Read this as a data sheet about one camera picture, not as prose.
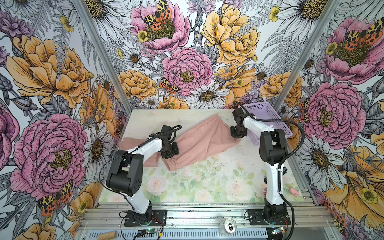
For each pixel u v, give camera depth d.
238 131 0.91
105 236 0.68
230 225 0.61
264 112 1.22
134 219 0.72
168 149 0.79
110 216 0.77
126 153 0.50
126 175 0.47
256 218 0.74
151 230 0.71
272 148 0.60
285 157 0.59
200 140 0.97
